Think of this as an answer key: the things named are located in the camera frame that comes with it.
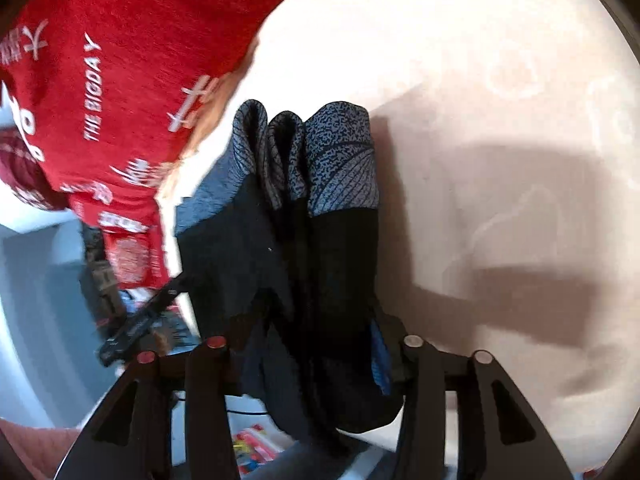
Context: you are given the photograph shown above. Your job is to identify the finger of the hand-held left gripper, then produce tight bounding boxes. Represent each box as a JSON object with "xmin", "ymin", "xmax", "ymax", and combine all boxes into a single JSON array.
[{"xmin": 98, "ymin": 274, "xmax": 194, "ymax": 368}]

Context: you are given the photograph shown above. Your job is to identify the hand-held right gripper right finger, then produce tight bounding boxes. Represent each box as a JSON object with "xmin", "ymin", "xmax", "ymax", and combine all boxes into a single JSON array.
[{"xmin": 369, "ymin": 319, "xmax": 575, "ymax": 480}]

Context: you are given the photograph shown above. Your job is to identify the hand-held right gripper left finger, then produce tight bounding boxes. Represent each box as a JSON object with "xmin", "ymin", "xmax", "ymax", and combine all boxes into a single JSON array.
[{"xmin": 54, "ymin": 335, "xmax": 242, "ymax": 480}]

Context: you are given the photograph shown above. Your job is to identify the black pants with grey waistband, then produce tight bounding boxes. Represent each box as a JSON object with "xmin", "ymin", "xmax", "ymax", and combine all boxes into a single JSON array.
[{"xmin": 173, "ymin": 100, "xmax": 407, "ymax": 457}]

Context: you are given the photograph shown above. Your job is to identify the colourful printed box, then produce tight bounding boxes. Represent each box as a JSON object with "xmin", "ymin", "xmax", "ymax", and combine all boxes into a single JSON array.
[{"xmin": 230, "ymin": 424, "xmax": 282, "ymax": 477}]

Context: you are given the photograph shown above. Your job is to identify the reddish-brown cloth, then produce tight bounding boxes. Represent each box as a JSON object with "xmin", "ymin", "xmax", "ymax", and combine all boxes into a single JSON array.
[{"xmin": 0, "ymin": 417, "xmax": 77, "ymax": 480}]

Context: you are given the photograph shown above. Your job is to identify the red printed blanket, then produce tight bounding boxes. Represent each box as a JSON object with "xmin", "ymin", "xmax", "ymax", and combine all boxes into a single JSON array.
[{"xmin": 0, "ymin": 0, "xmax": 332, "ymax": 292}]

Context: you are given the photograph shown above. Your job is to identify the thin black cable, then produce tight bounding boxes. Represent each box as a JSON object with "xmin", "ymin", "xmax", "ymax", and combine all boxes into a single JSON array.
[{"xmin": 172, "ymin": 394, "xmax": 272, "ymax": 417}]

